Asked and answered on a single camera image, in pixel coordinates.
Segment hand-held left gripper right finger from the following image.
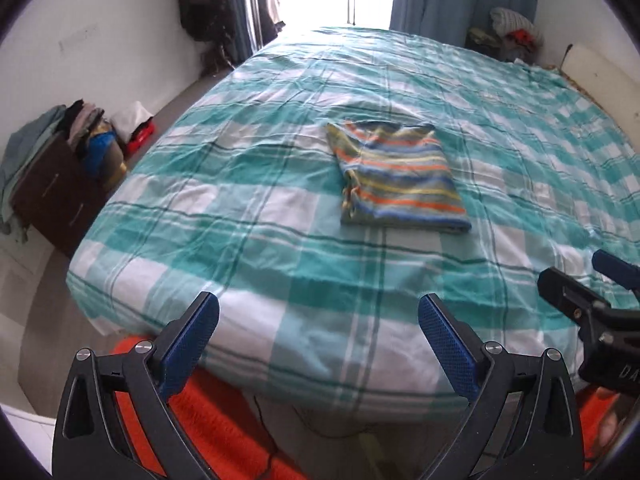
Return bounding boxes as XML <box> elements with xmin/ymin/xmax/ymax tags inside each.
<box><xmin>417</xmin><ymin>293</ymin><xmax>585</xmax><ymax>480</ymax></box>

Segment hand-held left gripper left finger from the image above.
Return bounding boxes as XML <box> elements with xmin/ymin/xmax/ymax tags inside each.
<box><xmin>51</xmin><ymin>291</ymin><xmax>221</xmax><ymax>480</ymax></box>

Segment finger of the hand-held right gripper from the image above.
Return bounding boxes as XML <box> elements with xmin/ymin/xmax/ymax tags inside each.
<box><xmin>537</xmin><ymin>266</ymin><xmax>608</xmax><ymax>326</ymax></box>
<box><xmin>592</xmin><ymin>250</ymin><xmax>640</xmax><ymax>293</ymax></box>

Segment striped knit sweater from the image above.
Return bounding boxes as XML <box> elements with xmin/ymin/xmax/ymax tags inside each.
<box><xmin>325</xmin><ymin>120</ymin><xmax>473</xmax><ymax>235</ymax></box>

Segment pile of folded clothes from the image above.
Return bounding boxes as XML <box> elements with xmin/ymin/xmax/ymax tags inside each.
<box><xmin>62</xmin><ymin>100</ymin><xmax>108</xmax><ymax>148</ymax></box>

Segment dark hanging clothes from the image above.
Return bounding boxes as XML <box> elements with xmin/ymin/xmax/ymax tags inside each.
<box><xmin>178</xmin><ymin>0</ymin><xmax>241</xmax><ymax>78</ymax></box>

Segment person's right hand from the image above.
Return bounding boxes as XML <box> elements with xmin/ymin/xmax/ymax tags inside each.
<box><xmin>597</xmin><ymin>392</ymin><xmax>628</xmax><ymax>455</ymax></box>

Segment bed with teal plaid sheet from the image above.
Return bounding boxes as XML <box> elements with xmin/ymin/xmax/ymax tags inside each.
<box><xmin>65</xmin><ymin>25</ymin><xmax>640</xmax><ymax>408</ymax></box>

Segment olive brown bag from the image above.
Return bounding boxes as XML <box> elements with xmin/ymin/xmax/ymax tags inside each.
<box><xmin>102</xmin><ymin>137</ymin><xmax>130</xmax><ymax>192</ymax></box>

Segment cream padded headboard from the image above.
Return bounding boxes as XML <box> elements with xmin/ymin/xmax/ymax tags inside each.
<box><xmin>562</xmin><ymin>42</ymin><xmax>640</xmax><ymax>146</ymax></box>

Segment brown wooden dresser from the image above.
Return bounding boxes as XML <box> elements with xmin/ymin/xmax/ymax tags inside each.
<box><xmin>11</xmin><ymin>130</ymin><xmax>108</xmax><ymax>260</ymax></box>

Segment red box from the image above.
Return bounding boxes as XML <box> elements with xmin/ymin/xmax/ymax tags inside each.
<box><xmin>124</xmin><ymin>120</ymin><xmax>156</xmax><ymax>155</ymax></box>

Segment blue plastic bag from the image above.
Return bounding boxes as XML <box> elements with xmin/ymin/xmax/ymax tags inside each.
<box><xmin>82</xmin><ymin>132</ymin><xmax>118</xmax><ymax>178</ymax></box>

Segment dark nightstand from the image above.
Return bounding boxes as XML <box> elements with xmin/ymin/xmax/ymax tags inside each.
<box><xmin>465</xmin><ymin>35</ymin><xmax>536</xmax><ymax>63</ymax></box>

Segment grey-blue draped cloth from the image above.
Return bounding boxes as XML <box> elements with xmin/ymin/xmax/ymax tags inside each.
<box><xmin>0</xmin><ymin>105</ymin><xmax>66</xmax><ymax>236</ymax></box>

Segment green cloth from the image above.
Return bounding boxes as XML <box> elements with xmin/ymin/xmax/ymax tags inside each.
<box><xmin>467</xmin><ymin>27</ymin><xmax>501</xmax><ymax>48</ymax></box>

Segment striped rolled blanket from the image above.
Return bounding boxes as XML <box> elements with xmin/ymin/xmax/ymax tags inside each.
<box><xmin>489</xmin><ymin>7</ymin><xmax>543</xmax><ymax>46</ymax></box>

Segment wide blue curtain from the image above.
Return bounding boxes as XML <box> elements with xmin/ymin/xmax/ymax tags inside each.
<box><xmin>389</xmin><ymin>0</ymin><xmax>543</xmax><ymax>46</ymax></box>

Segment narrow blue curtain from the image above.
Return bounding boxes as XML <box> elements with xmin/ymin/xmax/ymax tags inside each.
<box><xmin>227</xmin><ymin>0</ymin><xmax>261</xmax><ymax>56</ymax></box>

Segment dark jackets by door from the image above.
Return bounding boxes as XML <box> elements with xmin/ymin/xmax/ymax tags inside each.
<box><xmin>255</xmin><ymin>0</ymin><xmax>286</xmax><ymax>43</ymax></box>

